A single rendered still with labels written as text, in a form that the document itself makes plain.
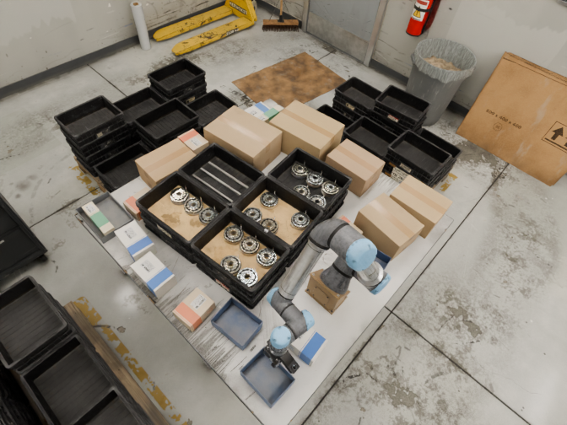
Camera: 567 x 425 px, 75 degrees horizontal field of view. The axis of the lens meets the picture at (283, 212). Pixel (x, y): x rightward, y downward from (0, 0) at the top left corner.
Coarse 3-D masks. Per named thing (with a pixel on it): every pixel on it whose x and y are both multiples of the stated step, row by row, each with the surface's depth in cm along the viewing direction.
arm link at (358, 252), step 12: (348, 228) 135; (336, 240) 134; (348, 240) 131; (360, 240) 130; (336, 252) 136; (348, 252) 130; (360, 252) 128; (372, 252) 132; (348, 264) 132; (360, 264) 131; (372, 264) 148; (360, 276) 158; (372, 276) 156; (384, 276) 165; (372, 288) 165
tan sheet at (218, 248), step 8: (232, 224) 200; (216, 240) 194; (224, 240) 194; (208, 248) 191; (216, 248) 191; (224, 248) 191; (232, 248) 192; (216, 256) 188; (224, 256) 189; (240, 256) 189; (248, 256) 190; (248, 264) 187; (256, 264) 187; (256, 272) 185; (264, 272) 185
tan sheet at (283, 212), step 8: (264, 192) 215; (256, 200) 211; (280, 200) 213; (264, 208) 208; (280, 208) 209; (288, 208) 209; (264, 216) 205; (272, 216) 206; (280, 216) 206; (288, 216) 206; (280, 224) 203; (288, 224) 203; (280, 232) 200; (288, 232) 200; (296, 232) 200; (288, 240) 197
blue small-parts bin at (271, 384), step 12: (252, 360) 169; (264, 360) 172; (240, 372) 163; (252, 372) 169; (264, 372) 169; (276, 372) 170; (288, 372) 164; (252, 384) 160; (264, 384) 166; (276, 384) 167; (288, 384) 167; (264, 396) 163; (276, 396) 164
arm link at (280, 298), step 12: (324, 228) 138; (336, 228) 146; (312, 240) 141; (324, 240) 138; (312, 252) 143; (300, 264) 145; (312, 264) 145; (288, 276) 149; (300, 276) 146; (276, 288) 156; (288, 288) 149; (276, 300) 152; (288, 300) 151
